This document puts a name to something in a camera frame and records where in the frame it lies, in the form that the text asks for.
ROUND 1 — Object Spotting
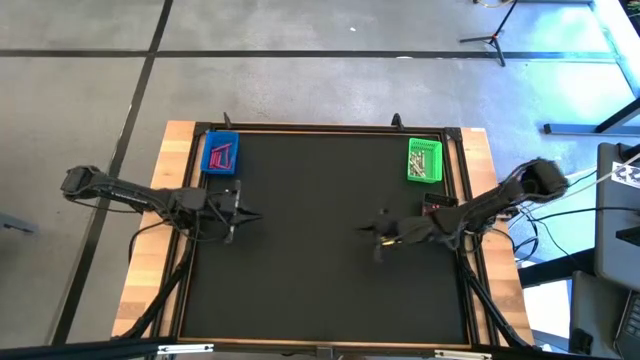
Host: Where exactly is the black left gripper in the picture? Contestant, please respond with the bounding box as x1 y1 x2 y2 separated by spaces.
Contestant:
217 179 264 245

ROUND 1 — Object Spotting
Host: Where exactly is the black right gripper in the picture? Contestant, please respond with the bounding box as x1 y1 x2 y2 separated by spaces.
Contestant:
355 207 401 264

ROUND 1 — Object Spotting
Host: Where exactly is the green plastic basket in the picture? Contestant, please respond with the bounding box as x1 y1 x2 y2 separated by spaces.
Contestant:
406 137 444 184

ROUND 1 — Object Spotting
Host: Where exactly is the blue plastic basket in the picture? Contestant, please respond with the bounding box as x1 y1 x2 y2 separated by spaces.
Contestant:
200 131 241 176

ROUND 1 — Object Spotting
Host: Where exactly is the black table mat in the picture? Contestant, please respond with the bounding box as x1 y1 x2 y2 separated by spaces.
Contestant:
178 130 469 344

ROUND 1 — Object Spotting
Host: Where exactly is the black plastic basket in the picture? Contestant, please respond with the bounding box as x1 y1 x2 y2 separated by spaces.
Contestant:
421 192 460 217

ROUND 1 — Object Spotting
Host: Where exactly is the black overhead beam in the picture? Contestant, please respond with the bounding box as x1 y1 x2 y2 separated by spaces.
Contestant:
0 335 640 360

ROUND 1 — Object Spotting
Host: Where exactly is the black desk leg bar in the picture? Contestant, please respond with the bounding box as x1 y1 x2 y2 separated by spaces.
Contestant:
543 97 640 136

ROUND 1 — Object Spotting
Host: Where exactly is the black tripod stand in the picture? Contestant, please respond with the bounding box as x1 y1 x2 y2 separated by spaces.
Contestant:
459 0 520 69

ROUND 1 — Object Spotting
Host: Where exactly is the grey floor object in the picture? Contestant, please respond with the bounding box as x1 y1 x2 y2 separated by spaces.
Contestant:
0 211 39 235

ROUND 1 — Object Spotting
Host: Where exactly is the grey cabinet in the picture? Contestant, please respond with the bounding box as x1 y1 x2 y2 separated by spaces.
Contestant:
568 269 632 357

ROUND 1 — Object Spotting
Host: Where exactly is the grey desk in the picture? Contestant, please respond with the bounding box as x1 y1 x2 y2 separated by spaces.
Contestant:
593 142 640 292

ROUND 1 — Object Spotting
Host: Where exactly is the white marker tag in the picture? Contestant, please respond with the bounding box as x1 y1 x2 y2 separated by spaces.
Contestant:
610 160 640 190

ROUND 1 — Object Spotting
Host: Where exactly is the dark laptop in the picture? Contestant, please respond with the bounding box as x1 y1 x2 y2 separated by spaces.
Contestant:
613 289 640 360

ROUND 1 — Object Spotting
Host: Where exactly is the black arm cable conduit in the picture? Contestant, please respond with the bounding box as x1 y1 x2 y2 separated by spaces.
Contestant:
458 249 537 351
112 249 194 341

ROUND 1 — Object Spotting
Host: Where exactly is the silver metal bracket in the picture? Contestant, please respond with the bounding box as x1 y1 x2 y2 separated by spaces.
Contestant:
156 343 215 357
433 349 494 360

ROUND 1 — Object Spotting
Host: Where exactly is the black floor cable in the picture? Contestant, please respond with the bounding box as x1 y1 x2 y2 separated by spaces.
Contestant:
529 205 640 224

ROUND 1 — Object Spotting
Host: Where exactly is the white cable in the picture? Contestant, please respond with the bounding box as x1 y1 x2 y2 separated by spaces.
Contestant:
569 151 640 197

